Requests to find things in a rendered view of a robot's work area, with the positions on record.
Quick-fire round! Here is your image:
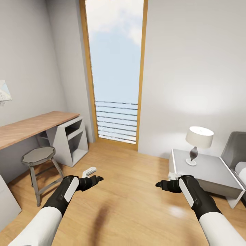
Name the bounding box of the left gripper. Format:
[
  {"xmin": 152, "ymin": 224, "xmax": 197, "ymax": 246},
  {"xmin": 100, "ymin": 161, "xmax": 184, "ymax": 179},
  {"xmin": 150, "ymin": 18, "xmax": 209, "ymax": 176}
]
[{"xmin": 81, "ymin": 175, "xmax": 103, "ymax": 191}]

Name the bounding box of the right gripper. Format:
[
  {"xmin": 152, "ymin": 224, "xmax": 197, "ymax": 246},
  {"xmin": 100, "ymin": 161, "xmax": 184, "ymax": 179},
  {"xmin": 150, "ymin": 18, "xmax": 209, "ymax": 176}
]
[{"xmin": 156, "ymin": 180, "xmax": 181, "ymax": 193}]

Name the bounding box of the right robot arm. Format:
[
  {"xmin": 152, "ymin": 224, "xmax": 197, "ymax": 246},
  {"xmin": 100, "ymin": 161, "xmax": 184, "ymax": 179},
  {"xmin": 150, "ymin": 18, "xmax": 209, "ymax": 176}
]
[{"xmin": 156, "ymin": 172, "xmax": 246, "ymax": 246}]

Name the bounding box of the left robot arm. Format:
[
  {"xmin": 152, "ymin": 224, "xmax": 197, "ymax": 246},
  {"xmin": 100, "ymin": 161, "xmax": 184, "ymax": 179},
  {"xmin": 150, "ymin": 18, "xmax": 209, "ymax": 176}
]
[{"xmin": 8, "ymin": 167, "xmax": 103, "ymax": 246}]

